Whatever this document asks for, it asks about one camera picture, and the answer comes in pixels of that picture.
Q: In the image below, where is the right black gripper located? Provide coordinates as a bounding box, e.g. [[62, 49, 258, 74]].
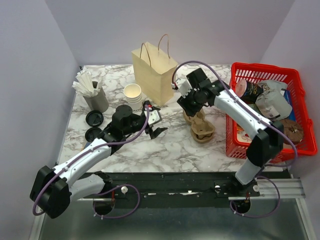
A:
[[176, 86, 205, 118]]

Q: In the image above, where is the brown paper bag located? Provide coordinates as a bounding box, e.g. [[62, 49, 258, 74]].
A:
[[131, 34, 178, 107]]

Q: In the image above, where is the brown cardboard cup carrier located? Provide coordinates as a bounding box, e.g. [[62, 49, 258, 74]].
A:
[[183, 109, 206, 125]]

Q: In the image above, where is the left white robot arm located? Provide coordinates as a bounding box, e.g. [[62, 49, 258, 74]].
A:
[[29, 101, 166, 219]]

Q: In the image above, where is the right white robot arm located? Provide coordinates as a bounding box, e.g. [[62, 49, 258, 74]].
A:
[[175, 68, 284, 196]]

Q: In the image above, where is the stack of cardboard cup carriers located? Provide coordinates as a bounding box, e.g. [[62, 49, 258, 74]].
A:
[[190, 119, 216, 144]]

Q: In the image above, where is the stack of white paper cups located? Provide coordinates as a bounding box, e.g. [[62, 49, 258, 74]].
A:
[[123, 83, 142, 111]]

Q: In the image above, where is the dark printed cup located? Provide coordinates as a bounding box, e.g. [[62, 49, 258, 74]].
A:
[[235, 79, 264, 104]]

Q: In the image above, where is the grey straw holder cup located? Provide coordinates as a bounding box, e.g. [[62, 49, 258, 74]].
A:
[[83, 81, 109, 113]]

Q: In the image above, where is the red white snack packet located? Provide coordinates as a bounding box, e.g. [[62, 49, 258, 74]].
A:
[[236, 124, 252, 144]]

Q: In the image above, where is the green melon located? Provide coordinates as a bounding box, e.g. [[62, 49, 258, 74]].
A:
[[247, 103, 262, 115]]

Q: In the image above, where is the blue orange packet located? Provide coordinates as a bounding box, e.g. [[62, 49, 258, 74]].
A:
[[83, 142, 91, 149]]

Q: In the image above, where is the grey plastic bag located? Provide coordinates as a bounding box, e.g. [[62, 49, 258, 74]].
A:
[[255, 79, 293, 121]]

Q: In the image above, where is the white wrapped straws bundle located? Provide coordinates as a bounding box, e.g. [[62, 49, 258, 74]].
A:
[[72, 70, 102, 98]]

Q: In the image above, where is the blue box in basket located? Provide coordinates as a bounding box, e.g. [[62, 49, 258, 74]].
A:
[[283, 90, 297, 122]]

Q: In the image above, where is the brown lidded tub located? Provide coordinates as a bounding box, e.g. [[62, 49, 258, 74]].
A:
[[280, 119, 304, 145]]

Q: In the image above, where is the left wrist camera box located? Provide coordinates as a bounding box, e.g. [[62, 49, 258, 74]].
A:
[[148, 110, 162, 126]]

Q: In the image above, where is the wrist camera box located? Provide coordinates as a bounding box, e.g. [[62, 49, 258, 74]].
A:
[[148, 110, 162, 126], [171, 78, 192, 98]]

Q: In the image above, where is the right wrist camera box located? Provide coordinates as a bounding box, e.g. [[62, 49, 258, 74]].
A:
[[171, 78, 192, 98]]

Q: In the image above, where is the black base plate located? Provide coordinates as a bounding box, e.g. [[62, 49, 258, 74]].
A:
[[74, 171, 293, 210]]

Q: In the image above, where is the aluminium rail frame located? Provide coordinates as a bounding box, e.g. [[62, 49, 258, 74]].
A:
[[30, 178, 315, 240]]

